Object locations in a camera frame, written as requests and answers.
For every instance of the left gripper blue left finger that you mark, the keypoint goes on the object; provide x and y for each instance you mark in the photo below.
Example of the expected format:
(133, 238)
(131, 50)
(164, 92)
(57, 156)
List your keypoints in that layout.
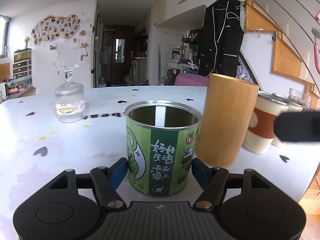
(109, 177)

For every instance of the clear stemmed glass upside down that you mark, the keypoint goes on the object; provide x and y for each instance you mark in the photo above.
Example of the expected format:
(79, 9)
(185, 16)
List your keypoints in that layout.
(70, 100)

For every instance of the plain white metal cup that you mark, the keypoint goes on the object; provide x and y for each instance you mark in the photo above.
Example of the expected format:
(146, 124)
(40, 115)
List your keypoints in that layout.
(288, 105)

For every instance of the drawer storage unit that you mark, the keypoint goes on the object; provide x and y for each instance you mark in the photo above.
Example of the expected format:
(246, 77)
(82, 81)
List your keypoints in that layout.
(22, 65)

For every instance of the cloud shaped photo board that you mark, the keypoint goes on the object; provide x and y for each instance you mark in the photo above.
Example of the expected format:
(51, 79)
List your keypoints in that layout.
(53, 27)

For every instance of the green printed tin can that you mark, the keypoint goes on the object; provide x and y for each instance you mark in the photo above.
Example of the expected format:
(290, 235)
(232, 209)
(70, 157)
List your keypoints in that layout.
(160, 137)

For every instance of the pink sofa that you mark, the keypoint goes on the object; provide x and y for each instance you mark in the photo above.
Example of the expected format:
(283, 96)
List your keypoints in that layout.
(186, 79)

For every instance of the black jacket with white trim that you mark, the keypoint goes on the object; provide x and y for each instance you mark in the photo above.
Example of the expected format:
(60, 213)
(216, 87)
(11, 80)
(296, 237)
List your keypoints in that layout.
(221, 38)

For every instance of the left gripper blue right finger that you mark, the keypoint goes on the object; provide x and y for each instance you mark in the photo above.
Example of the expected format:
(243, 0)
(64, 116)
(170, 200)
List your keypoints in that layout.
(214, 177)

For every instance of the bamboo wooden cup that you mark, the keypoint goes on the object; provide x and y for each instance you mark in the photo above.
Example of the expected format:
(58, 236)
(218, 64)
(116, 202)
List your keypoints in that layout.
(227, 112)

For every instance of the white cup with brown sleeve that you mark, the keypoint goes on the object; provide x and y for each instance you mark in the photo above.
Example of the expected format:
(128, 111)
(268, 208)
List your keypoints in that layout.
(260, 133)

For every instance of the window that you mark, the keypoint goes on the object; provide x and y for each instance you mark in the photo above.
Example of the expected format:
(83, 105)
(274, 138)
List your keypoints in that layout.
(4, 24)

